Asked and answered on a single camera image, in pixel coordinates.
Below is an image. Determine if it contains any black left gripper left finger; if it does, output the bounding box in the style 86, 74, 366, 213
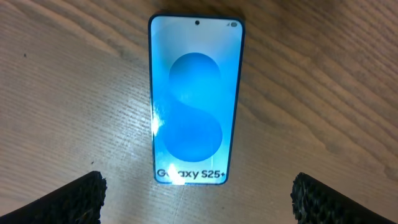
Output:
1, 171, 107, 224

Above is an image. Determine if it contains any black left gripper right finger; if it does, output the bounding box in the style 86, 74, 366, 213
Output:
290, 172, 395, 224

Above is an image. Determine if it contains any blue Galaxy smartphone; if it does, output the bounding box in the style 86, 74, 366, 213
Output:
148, 14, 246, 185

